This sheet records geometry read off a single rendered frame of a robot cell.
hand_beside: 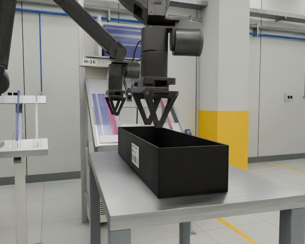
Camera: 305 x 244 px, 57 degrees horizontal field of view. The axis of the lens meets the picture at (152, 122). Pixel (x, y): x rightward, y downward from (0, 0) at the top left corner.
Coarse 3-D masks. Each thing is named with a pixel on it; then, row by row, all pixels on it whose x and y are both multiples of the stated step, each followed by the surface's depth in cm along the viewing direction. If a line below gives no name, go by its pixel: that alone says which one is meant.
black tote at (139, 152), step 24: (120, 144) 110; (144, 144) 73; (168, 144) 105; (192, 144) 84; (216, 144) 70; (144, 168) 73; (168, 168) 62; (192, 168) 63; (216, 168) 65; (168, 192) 62; (192, 192) 64; (216, 192) 65
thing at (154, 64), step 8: (144, 56) 57; (152, 56) 57; (160, 56) 57; (144, 64) 58; (152, 64) 57; (160, 64) 57; (144, 72) 58; (152, 72) 57; (160, 72) 57; (136, 80) 61; (144, 80) 54; (152, 80) 54; (160, 80) 56; (168, 80) 55
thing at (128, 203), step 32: (96, 160) 103; (96, 192) 118; (128, 192) 66; (224, 192) 66; (256, 192) 66; (288, 192) 66; (96, 224) 118; (128, 224) 53; (160, 224) 55; (288, 224) 65
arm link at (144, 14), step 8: (120, 0) 61; (128, 0) 59; (136, 0) 57; (144, 0) 57; (168, 0) 58; (128, 8) 62; (136, 8) 62; (144, 8) 58; (136, 16) 62; (144, 16) 60; (144, 24) 63
